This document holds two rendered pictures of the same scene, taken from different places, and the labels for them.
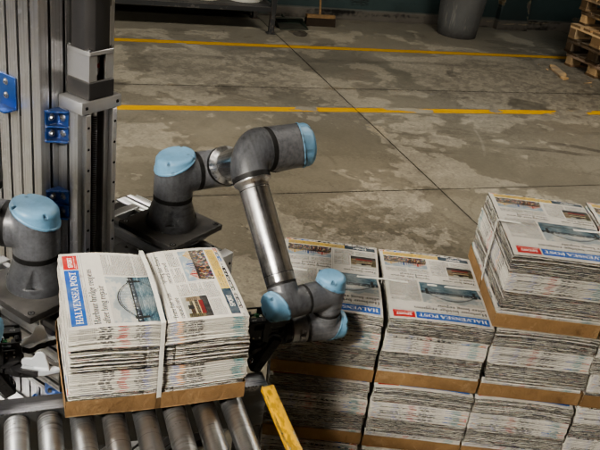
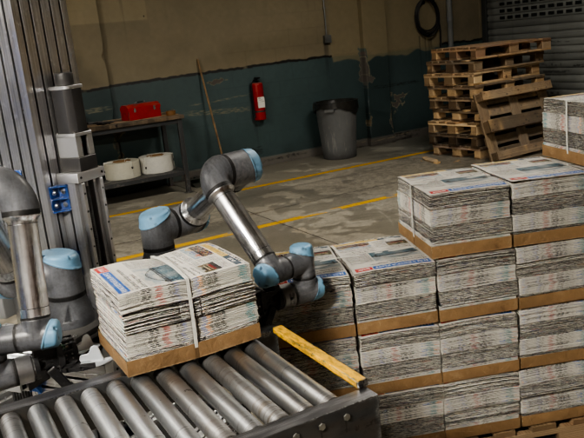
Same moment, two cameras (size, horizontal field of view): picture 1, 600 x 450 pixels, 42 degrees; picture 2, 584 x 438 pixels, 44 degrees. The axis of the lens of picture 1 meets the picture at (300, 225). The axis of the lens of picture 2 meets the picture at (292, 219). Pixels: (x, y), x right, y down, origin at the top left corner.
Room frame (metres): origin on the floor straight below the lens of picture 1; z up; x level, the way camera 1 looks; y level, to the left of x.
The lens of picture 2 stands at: (-0.51, 0.11, 1.60)
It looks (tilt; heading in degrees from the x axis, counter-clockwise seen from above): 14 degrees down; 355
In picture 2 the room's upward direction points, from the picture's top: 6 degrees counter-clockwise
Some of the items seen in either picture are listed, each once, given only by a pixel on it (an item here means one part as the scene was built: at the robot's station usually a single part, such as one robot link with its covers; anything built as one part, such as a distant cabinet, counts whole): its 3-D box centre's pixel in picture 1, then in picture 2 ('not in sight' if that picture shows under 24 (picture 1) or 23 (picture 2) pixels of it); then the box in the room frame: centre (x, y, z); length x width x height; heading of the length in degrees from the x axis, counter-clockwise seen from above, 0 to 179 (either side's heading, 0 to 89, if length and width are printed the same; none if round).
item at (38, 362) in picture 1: (41, 362); (96, 355); (1.36, 0.52, 0.82); 0.09 x 0.03 x 0.06; 84
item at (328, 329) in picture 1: (324, 324); (306, 289); (1.67, -0.10, 0.82); 0.11 x 0.08 x 0.09; 113
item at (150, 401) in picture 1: (147, 359); (178, 335); (1.42, 0.30, 0.83); 0.28 x 0.06 x 0.04; 23
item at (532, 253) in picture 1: (538, 262); (450, 210); (1.95, -0.68, 0.95); 0.38 x 0.29 x 0.23; 3
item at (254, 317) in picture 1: (265, 329); (262, 301); (1.61, 0.05, 0.82); 0.12 x 0.08 x 0.09; 113
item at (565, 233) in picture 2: not in sight; (528, 222); (1.96, -0.97, 0.86); 0.38 x 0.29 x 0.04; 1
